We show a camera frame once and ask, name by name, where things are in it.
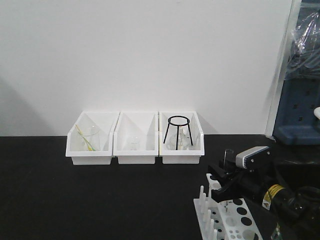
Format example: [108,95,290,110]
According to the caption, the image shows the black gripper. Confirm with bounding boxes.
[208,150,275,203]

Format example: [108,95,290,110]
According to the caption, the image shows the clear glass test tube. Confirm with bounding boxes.
[223,148,234,211]

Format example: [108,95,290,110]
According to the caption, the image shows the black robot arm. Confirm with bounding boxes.
[208,146,320,240]

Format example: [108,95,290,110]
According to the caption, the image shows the white test tube rack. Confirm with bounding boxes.
[193,173,263,240]

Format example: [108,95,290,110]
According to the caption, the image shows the grey pegboard drying rack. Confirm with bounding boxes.
[272,0,320,146]

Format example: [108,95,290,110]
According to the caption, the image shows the clear glassware under tripod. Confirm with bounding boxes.
[165,128,199,151]

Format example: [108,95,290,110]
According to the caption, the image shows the white right storage bin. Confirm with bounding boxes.
[159,111,205,164]

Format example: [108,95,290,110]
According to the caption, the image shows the white storage bin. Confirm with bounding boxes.
[159,111,205,164]
[65,111,120,165]
[113,111,159,165]

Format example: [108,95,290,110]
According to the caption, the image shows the black metal tripod stand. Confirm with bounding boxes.
[163,115,193,145]

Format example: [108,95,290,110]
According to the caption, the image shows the white middle storage bin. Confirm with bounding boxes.
[113,111,159,165]

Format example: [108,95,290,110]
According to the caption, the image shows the clear glass beaker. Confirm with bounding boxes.
[128,136,140,151]

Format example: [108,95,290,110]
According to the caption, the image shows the white gooseneck lab faucet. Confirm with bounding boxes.
[313,107,320,119]

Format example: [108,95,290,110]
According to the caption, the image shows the white left storage bin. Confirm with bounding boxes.
[65,111,120,165]

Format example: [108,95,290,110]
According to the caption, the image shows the clear glass flask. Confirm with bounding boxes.
[75,124,101,152]

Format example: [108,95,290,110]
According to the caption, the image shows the clear plastic bag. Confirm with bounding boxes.
[285,1,320,80]

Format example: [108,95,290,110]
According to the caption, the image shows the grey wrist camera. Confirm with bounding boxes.
[235,146,271,171]

